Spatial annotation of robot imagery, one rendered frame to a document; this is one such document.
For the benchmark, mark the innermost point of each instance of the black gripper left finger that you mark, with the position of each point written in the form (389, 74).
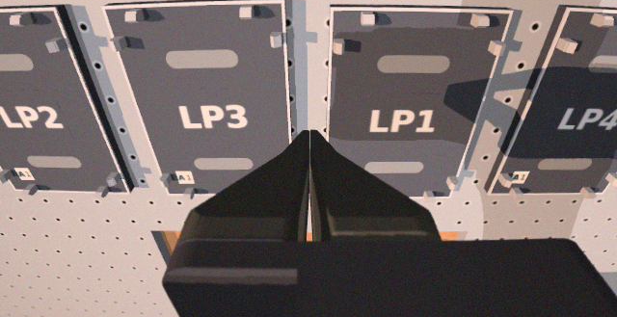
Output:
(271, 201)

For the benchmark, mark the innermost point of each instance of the beige button panel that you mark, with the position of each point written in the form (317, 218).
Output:
(611, 280)

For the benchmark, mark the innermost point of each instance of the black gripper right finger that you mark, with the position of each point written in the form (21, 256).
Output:
(356, 206)

